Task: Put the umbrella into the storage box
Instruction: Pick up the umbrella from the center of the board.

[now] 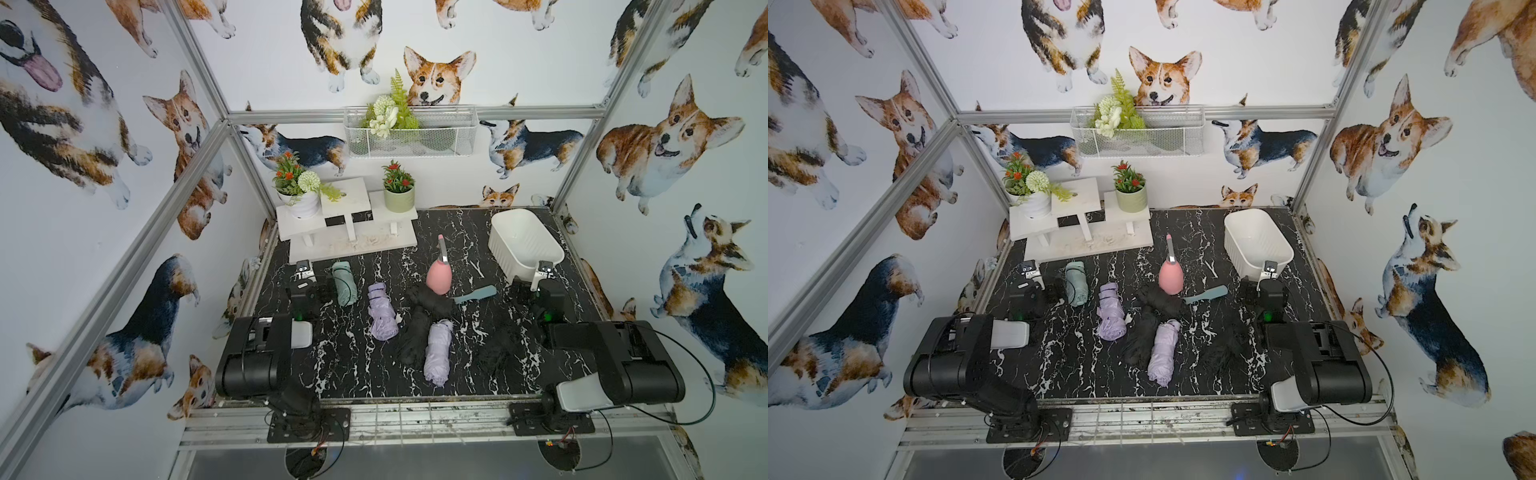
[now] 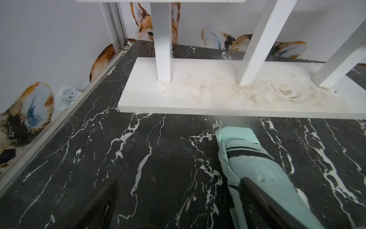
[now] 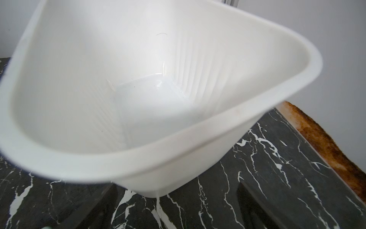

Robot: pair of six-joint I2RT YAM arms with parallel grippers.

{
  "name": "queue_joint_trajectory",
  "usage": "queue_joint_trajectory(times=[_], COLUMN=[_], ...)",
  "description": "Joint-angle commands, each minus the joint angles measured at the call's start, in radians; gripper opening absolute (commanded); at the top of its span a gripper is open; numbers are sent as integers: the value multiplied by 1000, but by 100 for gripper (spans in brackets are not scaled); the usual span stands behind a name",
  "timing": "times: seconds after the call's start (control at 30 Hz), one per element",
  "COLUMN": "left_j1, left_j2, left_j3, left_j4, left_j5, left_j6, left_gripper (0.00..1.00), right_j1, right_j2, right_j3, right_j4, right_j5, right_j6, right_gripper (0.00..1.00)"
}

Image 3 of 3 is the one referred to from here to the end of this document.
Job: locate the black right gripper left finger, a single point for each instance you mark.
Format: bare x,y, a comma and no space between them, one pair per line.
95,213

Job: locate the white plastic storage box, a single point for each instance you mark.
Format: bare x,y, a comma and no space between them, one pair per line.
145,94

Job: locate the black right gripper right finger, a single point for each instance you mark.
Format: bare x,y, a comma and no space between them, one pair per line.
251,206

